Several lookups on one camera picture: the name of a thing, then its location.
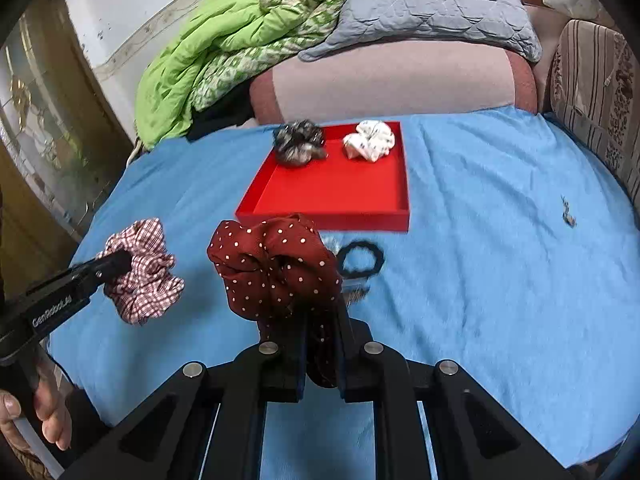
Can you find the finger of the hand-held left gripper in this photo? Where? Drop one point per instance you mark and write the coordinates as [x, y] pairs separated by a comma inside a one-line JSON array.
[[105, 267]]

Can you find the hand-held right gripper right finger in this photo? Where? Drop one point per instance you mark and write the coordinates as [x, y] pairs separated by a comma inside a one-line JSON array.
[[342, 360]]

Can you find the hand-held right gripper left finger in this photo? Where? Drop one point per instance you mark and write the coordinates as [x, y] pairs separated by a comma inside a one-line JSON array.
[[301, 360]]

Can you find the red checked scrunchie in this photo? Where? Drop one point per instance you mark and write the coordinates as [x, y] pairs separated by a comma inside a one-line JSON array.
[[145, 270]]

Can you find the red polka dot scrunchie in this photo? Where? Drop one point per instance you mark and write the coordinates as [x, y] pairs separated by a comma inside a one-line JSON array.
[[270, 265]]

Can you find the red tray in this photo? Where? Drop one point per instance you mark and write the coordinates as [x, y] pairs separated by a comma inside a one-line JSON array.
[[330, 195]]

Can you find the person's left hand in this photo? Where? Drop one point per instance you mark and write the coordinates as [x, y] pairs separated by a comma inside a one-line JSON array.
[[52, 410]]

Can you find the wooden glass door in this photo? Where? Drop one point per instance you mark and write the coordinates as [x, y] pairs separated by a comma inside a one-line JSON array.
[[45, 135]]

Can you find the blue blanket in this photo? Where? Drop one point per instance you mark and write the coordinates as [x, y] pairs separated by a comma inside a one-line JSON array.
[[475, 285]]

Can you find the black cloth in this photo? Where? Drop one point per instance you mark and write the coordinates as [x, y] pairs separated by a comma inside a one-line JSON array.
[[225, 112]]

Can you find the black grey scrunchie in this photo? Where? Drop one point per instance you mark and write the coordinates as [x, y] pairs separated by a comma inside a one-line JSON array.
[[300, 142]]

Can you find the white printed scrunchie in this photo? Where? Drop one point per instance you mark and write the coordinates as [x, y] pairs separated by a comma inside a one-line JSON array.
[[370, 141]]

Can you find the green quilt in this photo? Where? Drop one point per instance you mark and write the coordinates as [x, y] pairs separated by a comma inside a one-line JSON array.
[[210, 45]]

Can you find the small grey debris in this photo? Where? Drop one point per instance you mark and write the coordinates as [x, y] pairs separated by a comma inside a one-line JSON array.
[[568, 216]]

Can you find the pink bolster pillow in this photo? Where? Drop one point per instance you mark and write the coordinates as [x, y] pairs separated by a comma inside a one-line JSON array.
[[390, 82]]

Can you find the grey quilted pillow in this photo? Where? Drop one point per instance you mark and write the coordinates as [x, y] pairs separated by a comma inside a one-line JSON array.
[[430, 5]]

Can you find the striped floral cushion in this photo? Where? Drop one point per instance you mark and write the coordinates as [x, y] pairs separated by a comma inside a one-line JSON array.
[[595, 95]]

